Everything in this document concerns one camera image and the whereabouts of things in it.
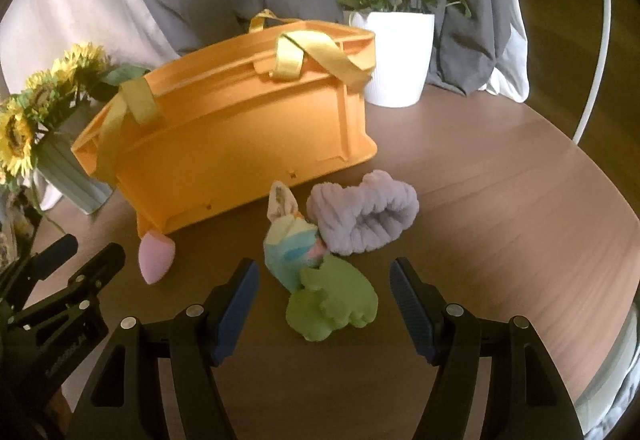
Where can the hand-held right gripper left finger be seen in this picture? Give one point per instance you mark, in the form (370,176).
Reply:
(235,305)

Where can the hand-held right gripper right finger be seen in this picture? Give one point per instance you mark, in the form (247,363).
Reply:
(412,305)

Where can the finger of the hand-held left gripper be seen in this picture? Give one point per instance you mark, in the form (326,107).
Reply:
(52,255)
(100,267)

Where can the green plush toy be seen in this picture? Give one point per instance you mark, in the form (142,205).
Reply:
(335,300)

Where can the orange plastic basket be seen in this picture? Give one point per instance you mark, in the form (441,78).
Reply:
(225,130)

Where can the patterned brown cloth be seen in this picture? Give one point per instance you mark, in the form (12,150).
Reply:
(10,225)

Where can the pink makeup sponge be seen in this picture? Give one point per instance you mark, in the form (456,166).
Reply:
(156,257)

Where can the pastel rabbit plush toy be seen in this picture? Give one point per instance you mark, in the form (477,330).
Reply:
(287,245)

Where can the grey ribbed vase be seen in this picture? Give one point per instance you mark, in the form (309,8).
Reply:
(75,175)

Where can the purple fluffy headband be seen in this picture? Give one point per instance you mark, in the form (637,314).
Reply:
(365,220)

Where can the sunflower bouquet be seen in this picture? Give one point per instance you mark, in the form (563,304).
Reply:
(45,90)

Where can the white crumpled cloth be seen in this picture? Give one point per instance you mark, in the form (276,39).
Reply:
(617,412)

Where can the green plant in white pot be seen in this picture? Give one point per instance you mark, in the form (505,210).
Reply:
(395,55)

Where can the pale pink curtain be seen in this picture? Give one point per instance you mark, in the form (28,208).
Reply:
(75,5)

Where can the white sheer curtain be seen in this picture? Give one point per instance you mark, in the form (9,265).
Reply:
(512,70)

